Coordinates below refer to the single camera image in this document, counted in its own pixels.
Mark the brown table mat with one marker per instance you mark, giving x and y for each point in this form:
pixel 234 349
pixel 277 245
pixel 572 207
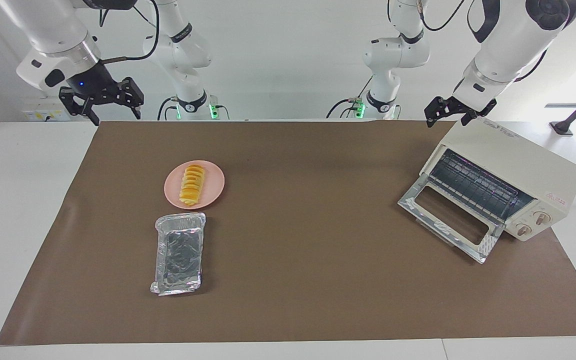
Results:
pixel 293 275

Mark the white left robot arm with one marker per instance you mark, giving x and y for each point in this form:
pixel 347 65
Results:
pixel 510 45

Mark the white wall socket box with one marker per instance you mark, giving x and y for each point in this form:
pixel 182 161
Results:
pixel 38 114

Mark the aluminium foil tray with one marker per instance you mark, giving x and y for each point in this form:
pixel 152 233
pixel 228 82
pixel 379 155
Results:
pixel 178 255

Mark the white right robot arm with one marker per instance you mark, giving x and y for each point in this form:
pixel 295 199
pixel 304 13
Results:
pixel 183 50

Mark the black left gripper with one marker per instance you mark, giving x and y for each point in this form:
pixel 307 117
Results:
pixel 460 106

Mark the glass oven door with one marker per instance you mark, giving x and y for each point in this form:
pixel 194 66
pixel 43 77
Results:
pixel 448 215

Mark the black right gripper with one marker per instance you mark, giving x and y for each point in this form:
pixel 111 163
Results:
pixel 95 85

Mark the cream oven knob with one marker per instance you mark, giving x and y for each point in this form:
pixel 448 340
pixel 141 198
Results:
pixel 543 218
pixel 523 230

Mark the pink round plate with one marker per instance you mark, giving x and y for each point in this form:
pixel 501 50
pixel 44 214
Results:
pixel 215 182

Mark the cream toaster oven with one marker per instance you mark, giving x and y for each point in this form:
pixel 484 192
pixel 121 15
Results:
pixel 518 160

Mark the golden ridged bread loaf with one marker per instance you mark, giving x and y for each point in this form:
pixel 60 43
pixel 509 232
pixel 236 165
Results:
pixel 192 187

